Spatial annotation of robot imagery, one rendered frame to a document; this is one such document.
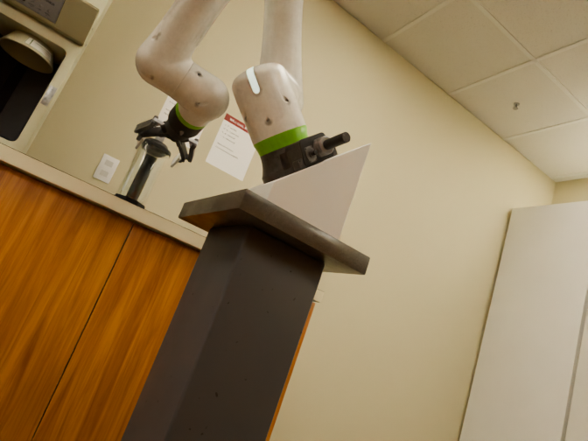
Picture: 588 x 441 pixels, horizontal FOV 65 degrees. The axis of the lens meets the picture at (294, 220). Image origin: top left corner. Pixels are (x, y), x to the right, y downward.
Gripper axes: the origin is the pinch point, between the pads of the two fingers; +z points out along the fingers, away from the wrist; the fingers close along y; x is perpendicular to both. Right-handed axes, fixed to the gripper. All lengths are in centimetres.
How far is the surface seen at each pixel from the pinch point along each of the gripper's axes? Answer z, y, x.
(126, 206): 1.8, 1.6, 19.4
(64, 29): 18, 40, -34
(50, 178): 2.6, 21.8, 21.2
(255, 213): -58, -11, 35
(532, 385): 26, -246, 4
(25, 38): 25, 48, -29
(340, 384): 76, -148, 30
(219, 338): -47, -16, 56
